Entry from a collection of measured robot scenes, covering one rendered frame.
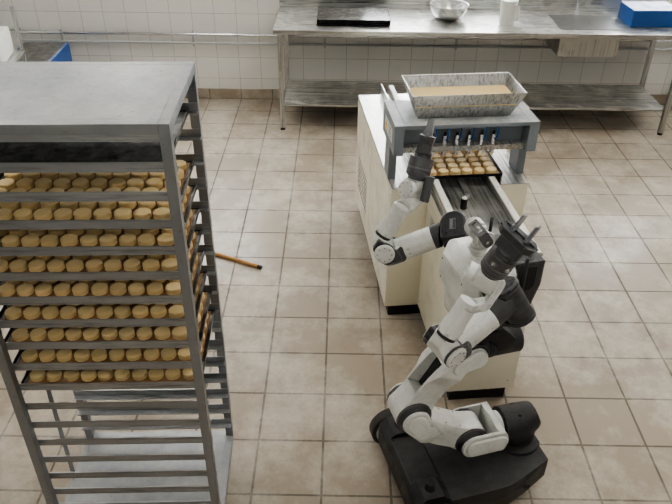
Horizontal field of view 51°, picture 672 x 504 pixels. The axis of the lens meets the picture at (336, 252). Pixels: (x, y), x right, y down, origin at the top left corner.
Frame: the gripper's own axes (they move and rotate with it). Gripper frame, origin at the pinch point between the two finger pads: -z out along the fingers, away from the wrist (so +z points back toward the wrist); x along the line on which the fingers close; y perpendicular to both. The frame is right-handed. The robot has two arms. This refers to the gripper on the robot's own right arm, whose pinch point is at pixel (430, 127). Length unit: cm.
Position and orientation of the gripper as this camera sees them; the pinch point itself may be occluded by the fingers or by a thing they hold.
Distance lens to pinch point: 258.1
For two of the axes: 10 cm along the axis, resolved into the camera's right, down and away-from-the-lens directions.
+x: -2.0, 1.8, -9.6
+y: -9.5, -2.6, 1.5
